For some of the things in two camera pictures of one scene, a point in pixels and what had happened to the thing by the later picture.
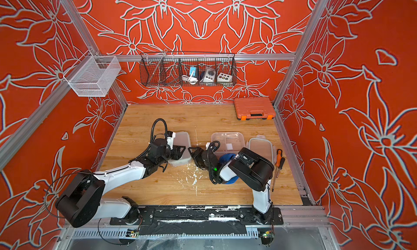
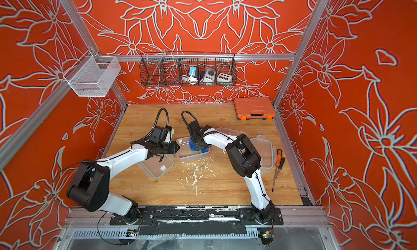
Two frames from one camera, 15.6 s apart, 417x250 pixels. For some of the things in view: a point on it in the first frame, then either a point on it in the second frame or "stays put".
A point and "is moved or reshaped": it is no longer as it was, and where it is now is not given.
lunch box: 182,138 is moved or reshaped
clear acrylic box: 90,76 stays put
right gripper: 197,155 -> 197,148
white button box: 224,77 stays put
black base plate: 195,220 stays put
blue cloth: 224,158 -> 193,148
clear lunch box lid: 264,147 stays put
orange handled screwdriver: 279,155 stays put
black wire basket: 188,69 stays put
